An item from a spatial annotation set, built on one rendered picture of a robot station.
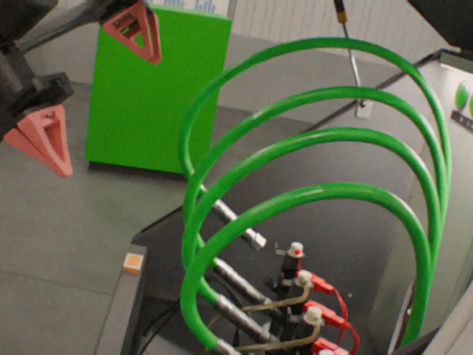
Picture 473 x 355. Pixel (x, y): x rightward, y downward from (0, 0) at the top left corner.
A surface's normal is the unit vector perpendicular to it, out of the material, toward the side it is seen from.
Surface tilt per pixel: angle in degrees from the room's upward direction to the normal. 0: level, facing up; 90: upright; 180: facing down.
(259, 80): 90
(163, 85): 90
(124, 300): 0
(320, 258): 90
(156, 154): 90
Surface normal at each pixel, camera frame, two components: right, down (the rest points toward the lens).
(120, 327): 0.18, -0.93
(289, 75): -0.03, 0.33
